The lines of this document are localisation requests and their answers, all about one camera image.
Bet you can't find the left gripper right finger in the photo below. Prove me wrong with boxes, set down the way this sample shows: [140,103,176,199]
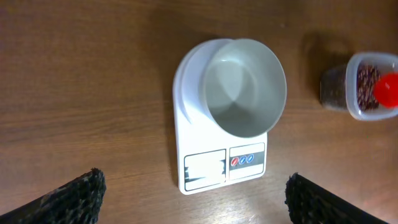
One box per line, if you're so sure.
[285,173,386,224]

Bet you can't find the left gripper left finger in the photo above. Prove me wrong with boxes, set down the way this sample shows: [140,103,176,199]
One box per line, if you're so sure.
[1,168,106,224]

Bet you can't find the orange plastic measuring scoop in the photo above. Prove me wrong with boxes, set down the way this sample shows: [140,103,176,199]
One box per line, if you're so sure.
[373,72,397,108]

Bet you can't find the white digital kitchen scale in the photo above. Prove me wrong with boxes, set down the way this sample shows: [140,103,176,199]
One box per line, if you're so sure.
[172,39,268,196]

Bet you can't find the white round bowl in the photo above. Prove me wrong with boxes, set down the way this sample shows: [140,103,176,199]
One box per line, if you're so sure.
[200,37,288,139]

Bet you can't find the red beans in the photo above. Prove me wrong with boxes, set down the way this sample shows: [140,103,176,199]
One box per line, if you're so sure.
[320,63,381,111]

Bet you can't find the clear plastic container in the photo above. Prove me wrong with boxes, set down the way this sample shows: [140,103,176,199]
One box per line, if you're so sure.
[320,52,397,121]

